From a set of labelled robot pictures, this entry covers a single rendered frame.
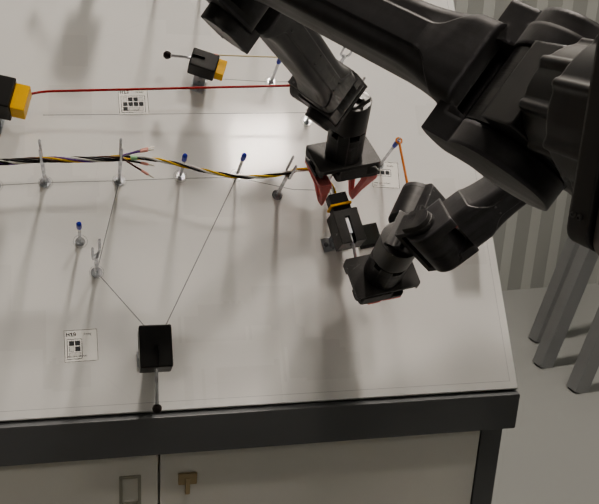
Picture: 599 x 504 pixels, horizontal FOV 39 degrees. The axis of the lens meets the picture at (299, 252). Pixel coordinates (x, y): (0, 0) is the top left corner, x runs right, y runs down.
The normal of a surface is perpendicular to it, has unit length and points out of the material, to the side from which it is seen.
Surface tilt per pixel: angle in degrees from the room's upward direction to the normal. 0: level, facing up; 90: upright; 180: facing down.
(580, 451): 0
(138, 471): 90
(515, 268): 90
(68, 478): 90
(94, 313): 53
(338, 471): 90
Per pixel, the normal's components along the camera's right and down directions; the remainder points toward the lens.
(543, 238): 0.33, 0.32
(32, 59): 0.22, -0.31
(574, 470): 0.06, -0.95
